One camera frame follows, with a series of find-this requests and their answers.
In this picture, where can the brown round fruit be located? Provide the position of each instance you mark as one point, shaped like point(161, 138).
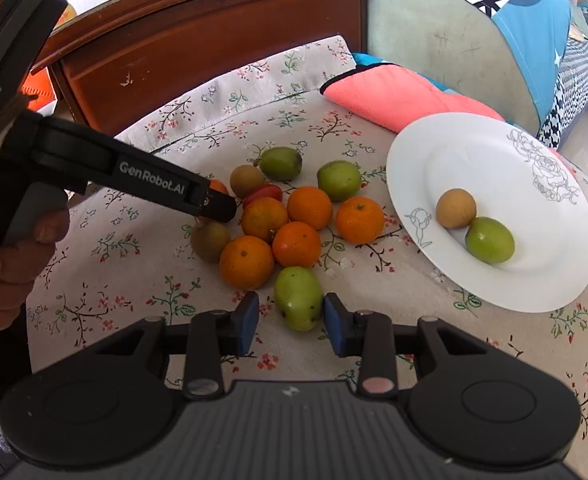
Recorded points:
point(210, 241)
point(456, 208)
point(246, 180)

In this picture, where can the orange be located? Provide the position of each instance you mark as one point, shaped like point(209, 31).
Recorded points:
point(310, 207)
point(264, 219)
point(219, 187)
point(359, 220)
point(296, 244)
point(246, 261)

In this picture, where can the dark wooden headboard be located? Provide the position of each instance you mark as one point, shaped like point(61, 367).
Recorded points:
point(199, 45)

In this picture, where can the green jujube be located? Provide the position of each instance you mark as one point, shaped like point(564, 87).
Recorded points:
point(490, 240)
point(280, 162)
point(339, 180)
point(298, 297)

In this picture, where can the person's left hand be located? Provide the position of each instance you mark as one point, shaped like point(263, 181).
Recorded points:
point(4, 285)

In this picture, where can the pink towel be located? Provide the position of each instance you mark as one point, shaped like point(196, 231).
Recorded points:
point(388, 95)

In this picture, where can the red cherry tomato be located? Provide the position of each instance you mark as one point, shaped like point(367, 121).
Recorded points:
point(269, 192)

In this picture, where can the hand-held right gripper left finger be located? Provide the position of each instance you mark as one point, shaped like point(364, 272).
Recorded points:
point(248, 321)

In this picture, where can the orange box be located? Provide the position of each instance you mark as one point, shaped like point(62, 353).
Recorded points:
point(41, 92)

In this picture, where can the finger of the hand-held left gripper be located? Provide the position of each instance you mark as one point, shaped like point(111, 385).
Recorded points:
point(219, 207)

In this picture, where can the floral cloth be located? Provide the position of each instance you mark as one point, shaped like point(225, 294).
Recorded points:
point(124, 270)

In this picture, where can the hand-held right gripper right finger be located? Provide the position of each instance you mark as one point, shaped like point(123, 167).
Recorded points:
point(335, 328)

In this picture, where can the blue printed cloth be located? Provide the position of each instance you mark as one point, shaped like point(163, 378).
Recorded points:
point(523, 35)

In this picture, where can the white plate with rose drawing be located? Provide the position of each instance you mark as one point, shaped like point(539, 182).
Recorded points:
point(473, 160)

